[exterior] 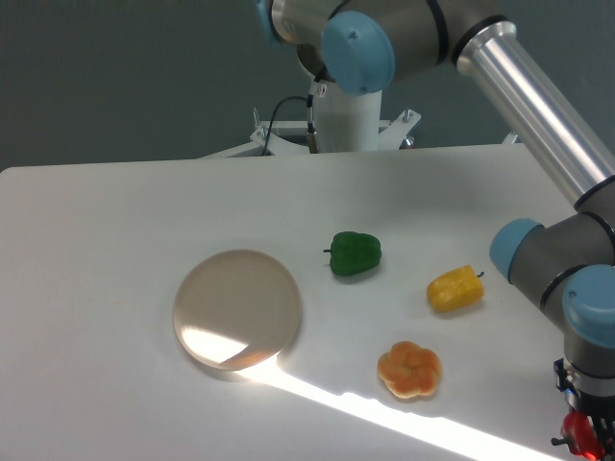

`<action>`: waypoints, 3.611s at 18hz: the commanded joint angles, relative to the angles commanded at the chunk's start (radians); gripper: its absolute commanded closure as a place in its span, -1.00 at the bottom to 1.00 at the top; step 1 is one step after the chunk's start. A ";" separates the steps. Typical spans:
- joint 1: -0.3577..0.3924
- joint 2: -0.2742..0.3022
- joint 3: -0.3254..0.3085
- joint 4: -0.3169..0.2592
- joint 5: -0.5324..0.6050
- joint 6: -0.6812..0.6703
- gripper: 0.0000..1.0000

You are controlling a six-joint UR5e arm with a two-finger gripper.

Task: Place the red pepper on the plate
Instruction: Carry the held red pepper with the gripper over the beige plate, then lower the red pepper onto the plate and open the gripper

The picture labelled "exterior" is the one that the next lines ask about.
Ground red toy pepper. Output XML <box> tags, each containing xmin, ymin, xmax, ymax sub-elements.
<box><xmin>551</xmin><ymin>411</ymin><xmax>605</xmax><ymax>460</ymax></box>

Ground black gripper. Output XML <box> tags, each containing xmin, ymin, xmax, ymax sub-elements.
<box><xmin>553</xmin><ymin>358</ymin><xmax>614</xmax><ymax>461</ymax></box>

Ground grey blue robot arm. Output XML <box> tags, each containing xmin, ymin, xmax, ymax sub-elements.
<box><xmin>256</xmin><ymin>1</ymin><xmax>614</xmax><ymax>460</ymax></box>

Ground black cable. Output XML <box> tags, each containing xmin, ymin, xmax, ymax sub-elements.
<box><xmin>260</xmin><ymin>66</ymin><xmax>328</xmax><ymax>156</ymax></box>

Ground knotted toy bread roll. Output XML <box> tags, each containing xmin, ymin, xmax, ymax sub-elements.
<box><xmin>377</xmin><ymin>341</ymin><xmax>442</xmax><ymax>400</ymax></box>

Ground yellow toy pepper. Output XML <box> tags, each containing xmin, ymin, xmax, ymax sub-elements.
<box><xmin>427</xmin><ymin>265</ymin><xmax>484</xmax><ymax>313</ymax></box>

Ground round beige plate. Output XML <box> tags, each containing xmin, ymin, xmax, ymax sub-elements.
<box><xmin>172</xmin><ymin>250</ymin><xmax>302</xmax><ymax>372</ymax></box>

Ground green toy pepper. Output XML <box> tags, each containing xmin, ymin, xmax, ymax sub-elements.
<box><xmin>324</xmin><ymin>231</ymin><xmax>381</xmax><ymax>277</ymax></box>

